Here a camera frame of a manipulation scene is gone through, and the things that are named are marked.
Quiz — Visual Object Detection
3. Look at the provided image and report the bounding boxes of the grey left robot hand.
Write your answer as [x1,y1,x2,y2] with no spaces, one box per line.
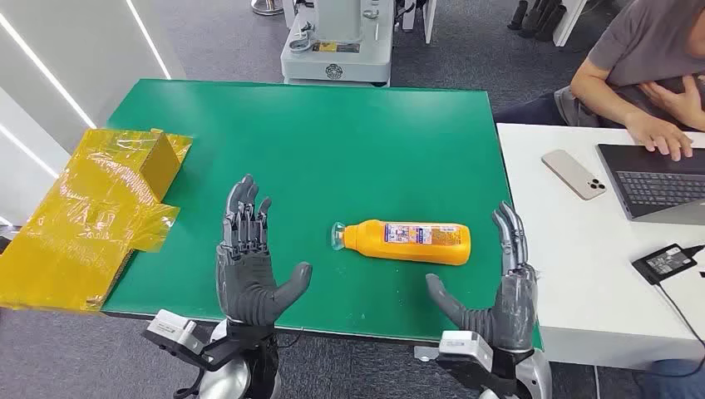
[215,175,313,327]

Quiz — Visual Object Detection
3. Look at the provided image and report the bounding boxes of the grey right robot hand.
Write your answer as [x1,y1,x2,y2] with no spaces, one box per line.
[425,201,540,353]

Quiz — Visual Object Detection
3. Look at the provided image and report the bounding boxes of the orange plastic bottle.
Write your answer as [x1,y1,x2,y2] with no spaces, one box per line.
[331,219,472,267]

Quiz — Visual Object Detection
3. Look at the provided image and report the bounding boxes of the beige smartphone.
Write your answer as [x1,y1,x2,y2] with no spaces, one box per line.
[541,149,608,201]

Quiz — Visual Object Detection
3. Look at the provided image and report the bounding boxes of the black power adapter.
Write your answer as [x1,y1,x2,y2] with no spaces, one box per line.
[631,244,699,286]

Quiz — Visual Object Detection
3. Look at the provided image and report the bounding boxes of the blue fabric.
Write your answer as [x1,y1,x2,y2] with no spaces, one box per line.
[638,358,705,399]

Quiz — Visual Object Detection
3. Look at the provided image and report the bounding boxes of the yellow taped cardboard box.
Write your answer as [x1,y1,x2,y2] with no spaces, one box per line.
[0,127,194,314]

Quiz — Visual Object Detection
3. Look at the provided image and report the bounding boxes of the dark grey laptop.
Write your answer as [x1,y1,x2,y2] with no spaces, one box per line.
[596,143,705,226]

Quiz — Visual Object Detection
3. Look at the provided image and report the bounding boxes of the person's right hand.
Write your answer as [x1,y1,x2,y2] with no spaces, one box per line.
[624,112,694,162]

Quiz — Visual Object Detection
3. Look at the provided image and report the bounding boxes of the person's hand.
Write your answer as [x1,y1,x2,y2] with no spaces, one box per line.
[638,74,705,131]
[624,112,694,162]

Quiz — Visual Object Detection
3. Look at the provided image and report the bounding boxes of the person's left hand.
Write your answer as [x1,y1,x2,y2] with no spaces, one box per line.
[638,74,705,131]

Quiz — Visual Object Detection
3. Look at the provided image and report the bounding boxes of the chrome stand base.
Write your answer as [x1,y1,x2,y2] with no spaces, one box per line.
[250,0,284,17]

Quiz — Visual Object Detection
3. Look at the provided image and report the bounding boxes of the black boots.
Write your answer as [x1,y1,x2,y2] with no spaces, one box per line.
[506,0,569,43]

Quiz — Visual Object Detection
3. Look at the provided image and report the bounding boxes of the white furniture panel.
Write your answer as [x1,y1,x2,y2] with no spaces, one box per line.
[553,0,589,48]

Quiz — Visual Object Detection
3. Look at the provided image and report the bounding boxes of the person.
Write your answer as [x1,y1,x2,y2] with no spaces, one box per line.
[492,0,705,162]

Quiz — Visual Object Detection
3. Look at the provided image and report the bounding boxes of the white furniture leg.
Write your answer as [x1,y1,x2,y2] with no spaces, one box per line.
[402,0,437,45]

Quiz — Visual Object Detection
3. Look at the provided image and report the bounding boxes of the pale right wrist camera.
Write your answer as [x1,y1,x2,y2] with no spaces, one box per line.
[437,330,495,374]

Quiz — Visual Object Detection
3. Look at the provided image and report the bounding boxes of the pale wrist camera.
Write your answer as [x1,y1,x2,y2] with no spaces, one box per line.
[141,309,213,358]
[437,330,495,374]

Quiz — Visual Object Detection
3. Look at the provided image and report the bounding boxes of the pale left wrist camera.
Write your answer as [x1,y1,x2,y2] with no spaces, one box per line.
[141,309,213,358]

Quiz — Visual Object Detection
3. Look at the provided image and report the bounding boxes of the black adapter cable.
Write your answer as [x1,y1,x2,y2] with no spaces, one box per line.
[638,244,705,381]

